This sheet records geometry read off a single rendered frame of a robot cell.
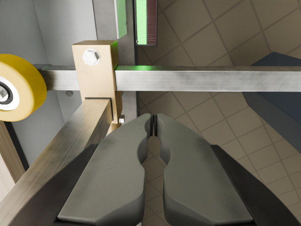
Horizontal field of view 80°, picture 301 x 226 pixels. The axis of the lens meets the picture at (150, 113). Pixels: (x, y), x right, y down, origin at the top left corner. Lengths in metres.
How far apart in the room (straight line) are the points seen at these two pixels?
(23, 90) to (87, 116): 0.08
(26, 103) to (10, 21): 0.25
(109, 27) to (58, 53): 0.19
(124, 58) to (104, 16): 0.09
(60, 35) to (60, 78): 0.26
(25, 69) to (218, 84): 0.25
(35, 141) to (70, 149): 0.34
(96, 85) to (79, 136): 0.10
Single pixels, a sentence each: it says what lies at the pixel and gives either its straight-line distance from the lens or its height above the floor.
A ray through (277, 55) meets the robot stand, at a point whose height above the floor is 0.06.
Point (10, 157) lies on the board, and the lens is 0.37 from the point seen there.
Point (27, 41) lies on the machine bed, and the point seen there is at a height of 0.68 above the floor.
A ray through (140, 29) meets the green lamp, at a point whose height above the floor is 0.70.
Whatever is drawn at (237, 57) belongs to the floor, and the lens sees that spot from 1.23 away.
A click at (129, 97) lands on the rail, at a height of 0.70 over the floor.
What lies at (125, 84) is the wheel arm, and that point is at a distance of 0.26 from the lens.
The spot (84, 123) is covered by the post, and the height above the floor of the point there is 0.94.
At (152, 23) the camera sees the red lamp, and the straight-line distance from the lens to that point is 0.40.
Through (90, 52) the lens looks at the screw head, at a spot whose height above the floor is 0.88.
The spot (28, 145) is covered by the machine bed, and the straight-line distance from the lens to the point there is 0.50.
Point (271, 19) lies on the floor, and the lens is 1.28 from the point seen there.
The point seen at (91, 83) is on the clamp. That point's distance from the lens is 0.26.
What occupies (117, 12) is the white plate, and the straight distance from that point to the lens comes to 0.31.
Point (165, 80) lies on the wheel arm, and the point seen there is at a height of 0.86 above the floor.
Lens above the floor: 1.10
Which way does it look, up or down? 62 degrees down
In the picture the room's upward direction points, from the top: 179 degrees counter-clockwise
